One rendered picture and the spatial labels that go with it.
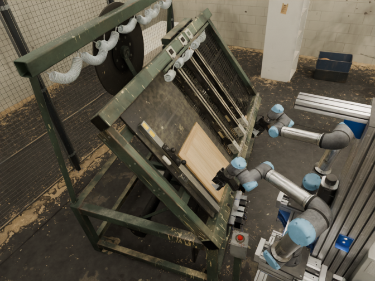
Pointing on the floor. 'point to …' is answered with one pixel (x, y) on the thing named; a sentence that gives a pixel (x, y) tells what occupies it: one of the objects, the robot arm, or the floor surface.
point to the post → (236, 269)
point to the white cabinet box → (283, 38)
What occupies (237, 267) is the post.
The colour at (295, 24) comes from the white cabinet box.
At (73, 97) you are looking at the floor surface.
